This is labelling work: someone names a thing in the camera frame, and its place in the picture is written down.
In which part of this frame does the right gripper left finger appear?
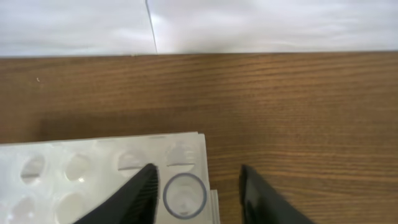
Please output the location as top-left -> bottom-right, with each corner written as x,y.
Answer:
73,162 -> 160,224

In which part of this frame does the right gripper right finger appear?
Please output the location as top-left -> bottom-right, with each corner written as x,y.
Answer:
238,164 -> 317,224

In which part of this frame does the clear test tube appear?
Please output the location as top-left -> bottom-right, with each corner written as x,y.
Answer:
162,172 -> 208,220

